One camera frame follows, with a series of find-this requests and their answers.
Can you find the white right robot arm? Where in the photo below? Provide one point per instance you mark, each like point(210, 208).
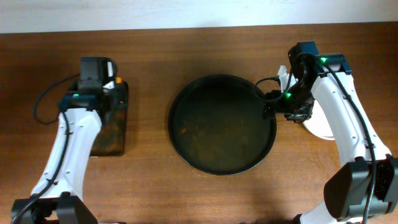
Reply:
point(366, 184)

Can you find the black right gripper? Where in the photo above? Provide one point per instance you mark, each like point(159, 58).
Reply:
point(268, 106)

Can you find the black rectangular tray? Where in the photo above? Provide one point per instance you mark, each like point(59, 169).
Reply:
point(110, 140)

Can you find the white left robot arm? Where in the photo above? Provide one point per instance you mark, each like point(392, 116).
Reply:
point(92, 117)

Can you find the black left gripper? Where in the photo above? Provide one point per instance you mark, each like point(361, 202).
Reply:
point(115, 101)

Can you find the black round tray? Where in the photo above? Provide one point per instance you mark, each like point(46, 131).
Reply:
point(216, 125)

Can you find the pale grey plate bottom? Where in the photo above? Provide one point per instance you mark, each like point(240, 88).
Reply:
point(318, 125)

